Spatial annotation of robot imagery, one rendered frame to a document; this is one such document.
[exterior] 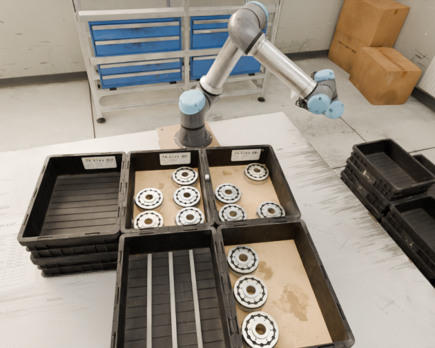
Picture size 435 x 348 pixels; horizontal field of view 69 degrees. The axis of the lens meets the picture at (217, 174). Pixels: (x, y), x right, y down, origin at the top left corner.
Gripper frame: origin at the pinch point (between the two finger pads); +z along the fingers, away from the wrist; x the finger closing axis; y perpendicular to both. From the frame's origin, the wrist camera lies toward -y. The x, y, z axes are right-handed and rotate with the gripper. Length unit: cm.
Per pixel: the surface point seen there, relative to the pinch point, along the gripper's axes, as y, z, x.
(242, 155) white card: 30, -27, -31
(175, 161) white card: 38, -24, -58
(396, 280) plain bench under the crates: 51, -78, 21
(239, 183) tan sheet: 39, -35, -32
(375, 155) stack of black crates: 31, 11, 79
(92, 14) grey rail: -3, 135, -106
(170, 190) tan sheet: 46, -34, -59
